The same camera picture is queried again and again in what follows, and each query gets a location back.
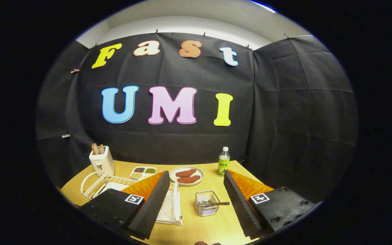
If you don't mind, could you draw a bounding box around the green label drink bottle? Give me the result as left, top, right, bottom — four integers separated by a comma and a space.
217, 147, 231, 177

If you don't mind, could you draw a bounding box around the white divided seed tray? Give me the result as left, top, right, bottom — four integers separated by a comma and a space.
130, 166, 157, 180

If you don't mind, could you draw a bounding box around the white toaster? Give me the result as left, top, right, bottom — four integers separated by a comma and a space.
89, 146, 115, 177

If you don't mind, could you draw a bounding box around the white round plate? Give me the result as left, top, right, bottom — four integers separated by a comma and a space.
169, 166, 204, 186

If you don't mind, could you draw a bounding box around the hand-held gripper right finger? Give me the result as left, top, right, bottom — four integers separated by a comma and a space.
223, 169, 321, 240

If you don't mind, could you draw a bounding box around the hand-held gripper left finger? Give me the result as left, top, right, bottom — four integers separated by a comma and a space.
79, 171, 171, 240

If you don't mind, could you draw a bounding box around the wooden handle metal spoon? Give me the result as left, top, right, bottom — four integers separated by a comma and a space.
199, 201, 230, 208

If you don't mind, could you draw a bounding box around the white wire dish rack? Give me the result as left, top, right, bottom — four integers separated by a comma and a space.
80, 171, 183, 227

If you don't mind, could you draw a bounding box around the metal wire basket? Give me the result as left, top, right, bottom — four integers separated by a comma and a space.
195, 191, 220, 217

